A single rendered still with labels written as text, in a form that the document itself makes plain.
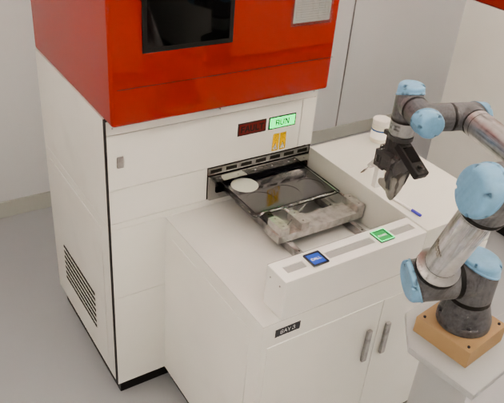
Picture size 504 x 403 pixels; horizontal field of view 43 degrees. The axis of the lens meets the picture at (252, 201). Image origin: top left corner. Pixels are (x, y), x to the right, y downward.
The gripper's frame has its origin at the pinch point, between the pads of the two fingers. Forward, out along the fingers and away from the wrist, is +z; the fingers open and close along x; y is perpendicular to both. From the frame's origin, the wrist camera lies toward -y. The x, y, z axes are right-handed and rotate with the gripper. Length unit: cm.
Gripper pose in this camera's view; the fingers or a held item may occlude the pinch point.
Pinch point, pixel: (393, 197)
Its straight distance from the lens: 196.1
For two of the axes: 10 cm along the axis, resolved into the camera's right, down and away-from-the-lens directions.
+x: -8.4, 2.3, -4.9
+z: -0.8, 8.4, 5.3
